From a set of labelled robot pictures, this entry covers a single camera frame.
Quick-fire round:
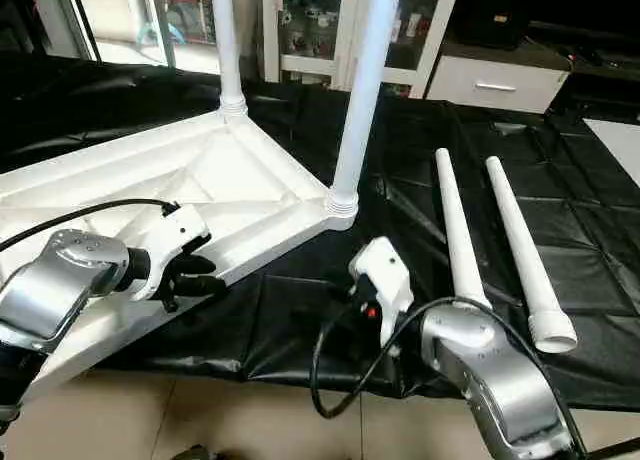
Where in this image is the white plastic table top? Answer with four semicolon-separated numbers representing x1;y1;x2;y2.
0;110;360;401

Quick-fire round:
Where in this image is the white plastic table leg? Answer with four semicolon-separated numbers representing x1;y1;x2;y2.
433;147;493;313
484;155;580;355
325;0;405;219
207;0;249;123

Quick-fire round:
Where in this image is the black work mat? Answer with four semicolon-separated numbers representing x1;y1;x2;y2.
0;52;640;413

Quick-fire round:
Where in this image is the blue grey floor appliance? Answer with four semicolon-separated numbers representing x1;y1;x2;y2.
135;0;213;46

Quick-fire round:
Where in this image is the white drawer unit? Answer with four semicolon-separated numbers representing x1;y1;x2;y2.
425;56;569;115

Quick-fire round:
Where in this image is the white glass-door cabinet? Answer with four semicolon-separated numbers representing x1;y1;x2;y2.
260;0;463;99

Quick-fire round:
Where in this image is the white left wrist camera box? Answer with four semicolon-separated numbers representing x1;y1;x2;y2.
128;204;214;303

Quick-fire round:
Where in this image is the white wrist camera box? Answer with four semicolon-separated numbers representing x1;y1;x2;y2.
347;236;416;347
128;204;214;303

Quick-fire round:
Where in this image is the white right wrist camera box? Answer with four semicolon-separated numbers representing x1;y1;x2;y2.
347;236;416;347

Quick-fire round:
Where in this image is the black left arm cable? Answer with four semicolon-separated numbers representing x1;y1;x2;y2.
0;198;183;253

